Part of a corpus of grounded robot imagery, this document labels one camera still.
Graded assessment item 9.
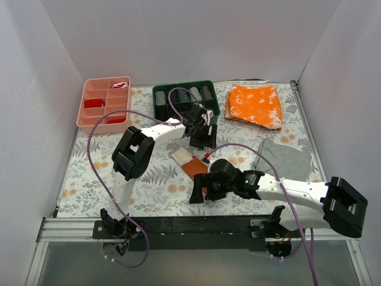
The orange and cream underwear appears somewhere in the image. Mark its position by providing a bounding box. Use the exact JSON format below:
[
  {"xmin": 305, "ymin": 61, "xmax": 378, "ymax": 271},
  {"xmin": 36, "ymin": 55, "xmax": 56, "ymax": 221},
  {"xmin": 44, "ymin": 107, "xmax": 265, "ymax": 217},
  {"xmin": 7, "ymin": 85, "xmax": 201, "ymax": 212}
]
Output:
[{"xmin": 171, "ymin": 147, "xmax": 208, "ymax": 197}]

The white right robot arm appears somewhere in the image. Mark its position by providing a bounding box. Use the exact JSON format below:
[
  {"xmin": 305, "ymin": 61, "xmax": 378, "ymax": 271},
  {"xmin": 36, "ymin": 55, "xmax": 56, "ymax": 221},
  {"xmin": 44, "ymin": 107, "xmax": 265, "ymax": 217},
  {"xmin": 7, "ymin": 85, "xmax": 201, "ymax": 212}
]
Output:
[{"xmin": 189, "ymin": 159, "xmax": 368, "ymax": 238}]

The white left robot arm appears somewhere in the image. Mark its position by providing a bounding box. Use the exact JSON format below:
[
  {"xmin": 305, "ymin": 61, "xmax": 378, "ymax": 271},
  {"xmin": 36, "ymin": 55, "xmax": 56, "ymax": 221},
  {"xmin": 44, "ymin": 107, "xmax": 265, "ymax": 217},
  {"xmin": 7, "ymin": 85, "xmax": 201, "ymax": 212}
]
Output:
[{"xmin": 101, "ymin": 104, "xmax": 217, "ymax": 238}]

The red rolled underwear front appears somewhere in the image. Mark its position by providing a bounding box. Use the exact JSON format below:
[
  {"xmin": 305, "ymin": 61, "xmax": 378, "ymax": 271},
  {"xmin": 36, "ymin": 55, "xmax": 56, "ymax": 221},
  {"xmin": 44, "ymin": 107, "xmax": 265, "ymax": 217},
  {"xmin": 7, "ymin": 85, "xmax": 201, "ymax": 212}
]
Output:
[{"xmin": 107, "ymin": 119, "xmax": 126, "ymax": 124}]

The red white rolled underwear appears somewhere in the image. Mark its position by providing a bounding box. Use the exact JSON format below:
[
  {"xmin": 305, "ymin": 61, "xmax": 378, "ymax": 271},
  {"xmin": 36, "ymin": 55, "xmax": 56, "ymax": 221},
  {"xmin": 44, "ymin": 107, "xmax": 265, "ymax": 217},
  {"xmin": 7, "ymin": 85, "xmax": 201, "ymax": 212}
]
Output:
[{"xmin": 112, "ymin": 82, "xmax": 129, "ymax": 89}]

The black rolled sock front right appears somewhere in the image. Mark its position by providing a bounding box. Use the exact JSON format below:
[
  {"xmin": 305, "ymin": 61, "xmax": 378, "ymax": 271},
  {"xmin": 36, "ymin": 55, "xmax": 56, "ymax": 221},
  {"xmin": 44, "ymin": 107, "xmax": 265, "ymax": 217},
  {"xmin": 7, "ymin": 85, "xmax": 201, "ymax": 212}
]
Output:
[{"xmin": 180, "ymin": 102, "xmax": 192, "ymax": 113}]

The black rolled sock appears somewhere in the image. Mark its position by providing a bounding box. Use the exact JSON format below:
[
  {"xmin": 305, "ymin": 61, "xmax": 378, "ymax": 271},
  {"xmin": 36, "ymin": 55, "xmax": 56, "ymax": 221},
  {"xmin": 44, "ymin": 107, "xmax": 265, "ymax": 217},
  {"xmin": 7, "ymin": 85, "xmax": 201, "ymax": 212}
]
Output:
[
  {"xmin": 155, "ymin": 105, "xmax": 168, "ymax": 122},
  {"xmin": 168, "ymin": 104, "xmax": 180, "ymax": 119},
  {"xmin": 166, "ymin": 90, "xmax": 178, "ymax": 105},
  {"xmin": 180, "ymin": 102, "xmax": 192, "ymax": 113}
]

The black rolled sock front middle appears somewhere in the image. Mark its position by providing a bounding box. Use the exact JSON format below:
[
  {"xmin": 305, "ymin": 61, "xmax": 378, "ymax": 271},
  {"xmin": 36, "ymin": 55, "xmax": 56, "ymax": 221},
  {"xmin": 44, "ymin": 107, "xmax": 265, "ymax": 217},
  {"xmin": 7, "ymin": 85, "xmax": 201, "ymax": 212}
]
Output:
[{"xmin": 168, "ymin": 104, "xmax": 180, "ymax": 119}]

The blue striped rolled sock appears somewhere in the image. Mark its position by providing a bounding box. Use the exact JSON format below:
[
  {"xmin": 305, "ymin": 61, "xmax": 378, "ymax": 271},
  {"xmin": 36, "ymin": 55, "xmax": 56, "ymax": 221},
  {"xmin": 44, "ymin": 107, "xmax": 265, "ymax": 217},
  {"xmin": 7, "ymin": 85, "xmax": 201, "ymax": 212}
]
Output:
[{"xmin": 177, "ymin": 89, "xmax": 191, "ymax": 104}]

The dark grey rolled sock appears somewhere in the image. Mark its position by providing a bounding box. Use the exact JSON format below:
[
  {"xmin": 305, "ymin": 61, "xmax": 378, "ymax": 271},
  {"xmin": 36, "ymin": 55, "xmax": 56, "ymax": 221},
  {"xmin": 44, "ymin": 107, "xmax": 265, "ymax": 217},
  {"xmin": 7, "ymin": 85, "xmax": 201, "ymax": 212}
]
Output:
[{"xmin": 202, "ymin": 85, "xmax": 213, "ymax": 101}]

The green divided organiser box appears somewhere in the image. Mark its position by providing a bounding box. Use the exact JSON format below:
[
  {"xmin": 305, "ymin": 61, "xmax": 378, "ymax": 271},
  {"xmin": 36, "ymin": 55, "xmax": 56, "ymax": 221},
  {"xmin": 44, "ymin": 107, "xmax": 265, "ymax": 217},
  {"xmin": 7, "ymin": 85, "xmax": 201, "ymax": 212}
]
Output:
[{"xmin": 152, "ymin": 80, "xmax": 220, "ymax": 124}]

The white grey striped sock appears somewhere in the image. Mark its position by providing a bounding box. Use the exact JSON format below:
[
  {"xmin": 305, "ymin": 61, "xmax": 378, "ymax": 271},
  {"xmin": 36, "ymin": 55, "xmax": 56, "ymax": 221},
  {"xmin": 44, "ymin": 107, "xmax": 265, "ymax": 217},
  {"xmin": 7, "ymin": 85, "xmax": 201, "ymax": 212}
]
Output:
[{"xmin": 190, "ymin": 86, "xmax": 202, "ymax": 102}]

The black rolled sock front left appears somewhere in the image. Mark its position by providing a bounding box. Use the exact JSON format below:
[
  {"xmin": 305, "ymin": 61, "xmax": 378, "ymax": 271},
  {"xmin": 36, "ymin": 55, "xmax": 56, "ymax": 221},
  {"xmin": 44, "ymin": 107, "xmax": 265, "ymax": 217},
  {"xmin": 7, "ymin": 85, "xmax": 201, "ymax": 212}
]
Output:
[{"xmin": 155, "ymin": 105, "xmax": 168, "ymax": 122}]

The grey striped rolled sock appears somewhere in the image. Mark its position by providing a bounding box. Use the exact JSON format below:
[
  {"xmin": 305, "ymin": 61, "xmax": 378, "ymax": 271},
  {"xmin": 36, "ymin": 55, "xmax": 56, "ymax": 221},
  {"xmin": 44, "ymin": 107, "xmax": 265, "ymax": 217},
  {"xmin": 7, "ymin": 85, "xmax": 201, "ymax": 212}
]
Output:
[{"xmin": 155, "ymin": 91, "xmax": 166, "ymax": 106}]

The orange white patterned cloth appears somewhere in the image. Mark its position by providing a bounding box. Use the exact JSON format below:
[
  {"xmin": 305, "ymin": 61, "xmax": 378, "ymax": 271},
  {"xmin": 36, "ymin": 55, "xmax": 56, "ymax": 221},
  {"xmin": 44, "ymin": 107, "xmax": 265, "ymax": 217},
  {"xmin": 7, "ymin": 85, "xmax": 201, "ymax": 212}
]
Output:
[{"xmin": 225, "ymin": 84, "xmax": 282, "ymax": 130}]

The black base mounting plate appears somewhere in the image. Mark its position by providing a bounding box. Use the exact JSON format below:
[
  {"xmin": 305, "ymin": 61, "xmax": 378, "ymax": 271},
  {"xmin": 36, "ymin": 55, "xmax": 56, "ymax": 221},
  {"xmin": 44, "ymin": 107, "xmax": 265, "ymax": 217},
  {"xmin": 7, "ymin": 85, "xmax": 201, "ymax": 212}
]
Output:
[{"xmin": 92, "ymin": 214, "xmax": 301, "ymax": 257}]

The grey folded cloth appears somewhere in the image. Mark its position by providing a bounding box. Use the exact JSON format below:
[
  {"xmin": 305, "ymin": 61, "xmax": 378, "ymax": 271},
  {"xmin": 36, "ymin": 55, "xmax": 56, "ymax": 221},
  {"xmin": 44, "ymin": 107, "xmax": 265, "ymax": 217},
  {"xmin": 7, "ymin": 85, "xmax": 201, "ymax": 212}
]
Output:
[{"xmin": 258, "ymin": 138, "xmax": 311, "ymax": 181}]

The pink divided organiser box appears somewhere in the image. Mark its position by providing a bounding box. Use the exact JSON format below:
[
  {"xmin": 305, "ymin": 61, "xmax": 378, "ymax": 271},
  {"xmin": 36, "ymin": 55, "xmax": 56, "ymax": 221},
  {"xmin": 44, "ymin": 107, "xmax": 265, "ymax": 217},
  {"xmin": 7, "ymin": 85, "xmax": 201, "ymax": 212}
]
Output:
[{"xmin": 76, "ymin": 76, "xmax": 131, "ymax": 135}]

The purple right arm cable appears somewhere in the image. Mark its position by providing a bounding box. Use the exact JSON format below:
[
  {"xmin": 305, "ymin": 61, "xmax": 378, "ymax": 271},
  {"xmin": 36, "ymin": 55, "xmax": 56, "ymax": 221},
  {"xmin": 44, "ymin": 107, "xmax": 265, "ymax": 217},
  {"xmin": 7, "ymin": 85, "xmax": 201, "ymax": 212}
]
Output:
[{"xmin": 202, "ymin": 143, "xmax": 319, "ymax": 286}]

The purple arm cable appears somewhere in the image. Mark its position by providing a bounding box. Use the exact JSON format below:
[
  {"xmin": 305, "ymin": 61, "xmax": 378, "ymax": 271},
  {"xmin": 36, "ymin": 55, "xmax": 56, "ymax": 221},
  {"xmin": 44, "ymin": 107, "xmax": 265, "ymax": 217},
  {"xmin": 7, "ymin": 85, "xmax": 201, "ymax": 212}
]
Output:
[
  {"xmin": 88, "ymin": 88, "xmax": 206, "ymax": 268},
  {"xmin": 202, "ymin": 143, "xmax": 319, "ymax": 286}
]

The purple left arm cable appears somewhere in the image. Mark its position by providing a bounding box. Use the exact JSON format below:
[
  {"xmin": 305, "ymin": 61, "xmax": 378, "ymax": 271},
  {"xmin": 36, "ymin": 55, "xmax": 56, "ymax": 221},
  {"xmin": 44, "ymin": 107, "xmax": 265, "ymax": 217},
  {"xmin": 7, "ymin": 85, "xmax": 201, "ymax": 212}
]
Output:
[{"xmin": 88, "ymin": 88, "xmax": 206, "ymax": 268}]

